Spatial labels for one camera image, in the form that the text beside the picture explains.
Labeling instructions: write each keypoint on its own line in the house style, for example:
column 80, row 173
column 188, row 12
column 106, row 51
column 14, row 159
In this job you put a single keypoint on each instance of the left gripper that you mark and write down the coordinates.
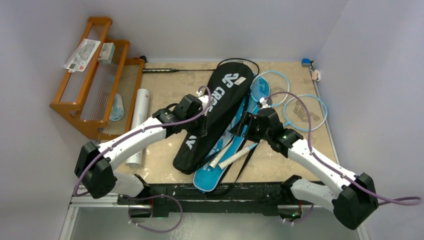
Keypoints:
column 201, row 131

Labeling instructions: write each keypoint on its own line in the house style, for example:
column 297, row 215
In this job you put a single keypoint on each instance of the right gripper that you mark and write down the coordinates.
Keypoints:
column 247, row 125

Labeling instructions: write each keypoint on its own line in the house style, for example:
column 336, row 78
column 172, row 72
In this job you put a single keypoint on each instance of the blue racket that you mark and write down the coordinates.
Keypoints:
column 264, row 84
column 295, row 115

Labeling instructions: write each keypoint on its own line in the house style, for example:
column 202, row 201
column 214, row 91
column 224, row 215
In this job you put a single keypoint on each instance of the black Crossway racket bag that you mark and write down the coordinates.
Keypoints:
column 229, row 85

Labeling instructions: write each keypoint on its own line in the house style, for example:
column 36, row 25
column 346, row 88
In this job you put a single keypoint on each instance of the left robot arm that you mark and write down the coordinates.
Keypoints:
column 96, row 164

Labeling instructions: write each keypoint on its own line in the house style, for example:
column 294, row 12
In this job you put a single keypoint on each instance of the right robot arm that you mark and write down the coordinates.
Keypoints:
column 342, row 192

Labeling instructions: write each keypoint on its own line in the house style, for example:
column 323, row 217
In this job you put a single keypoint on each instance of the blue white wipes pack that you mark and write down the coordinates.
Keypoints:
column 117, row 109

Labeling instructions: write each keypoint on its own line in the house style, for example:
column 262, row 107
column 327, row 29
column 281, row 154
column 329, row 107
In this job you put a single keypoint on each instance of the blue racket bag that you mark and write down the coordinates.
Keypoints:
column 207, row 178

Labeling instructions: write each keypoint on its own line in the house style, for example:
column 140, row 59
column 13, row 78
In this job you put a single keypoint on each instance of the blue clip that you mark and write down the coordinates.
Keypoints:
column 306, row 63

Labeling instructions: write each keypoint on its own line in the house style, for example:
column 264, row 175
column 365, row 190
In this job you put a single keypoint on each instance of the wooden shelf rack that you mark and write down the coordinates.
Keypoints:
column 85, row 99

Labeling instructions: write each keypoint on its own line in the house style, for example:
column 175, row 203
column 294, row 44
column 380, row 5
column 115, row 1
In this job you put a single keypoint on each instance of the small white green box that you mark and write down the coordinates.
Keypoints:
column 106, row 53

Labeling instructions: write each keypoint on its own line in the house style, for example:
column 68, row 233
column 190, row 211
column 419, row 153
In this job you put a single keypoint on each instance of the white plastic package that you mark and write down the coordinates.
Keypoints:
column 82, row 56

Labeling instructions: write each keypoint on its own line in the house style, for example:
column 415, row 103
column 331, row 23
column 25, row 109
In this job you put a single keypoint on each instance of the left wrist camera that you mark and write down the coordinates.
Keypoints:
column 204, row 98

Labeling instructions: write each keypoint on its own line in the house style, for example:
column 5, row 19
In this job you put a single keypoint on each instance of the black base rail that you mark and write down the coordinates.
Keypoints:
column 266, row 198

